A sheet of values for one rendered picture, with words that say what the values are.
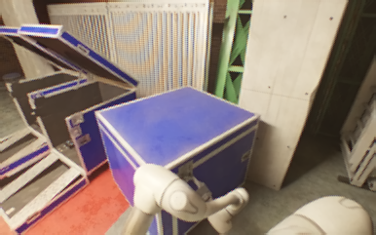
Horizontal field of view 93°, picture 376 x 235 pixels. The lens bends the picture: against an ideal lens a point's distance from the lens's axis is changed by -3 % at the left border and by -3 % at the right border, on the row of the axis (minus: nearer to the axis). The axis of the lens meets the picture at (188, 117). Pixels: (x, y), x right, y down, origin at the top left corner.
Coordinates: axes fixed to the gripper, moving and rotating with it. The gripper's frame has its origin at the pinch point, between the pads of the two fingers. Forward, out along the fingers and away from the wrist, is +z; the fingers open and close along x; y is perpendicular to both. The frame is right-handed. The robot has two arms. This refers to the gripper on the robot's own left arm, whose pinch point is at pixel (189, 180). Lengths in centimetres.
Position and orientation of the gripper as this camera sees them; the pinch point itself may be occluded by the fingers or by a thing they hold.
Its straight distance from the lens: 133.9
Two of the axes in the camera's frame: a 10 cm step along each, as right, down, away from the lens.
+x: 7.4, -2.7, 6.1
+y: -2.9, 7.0, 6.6
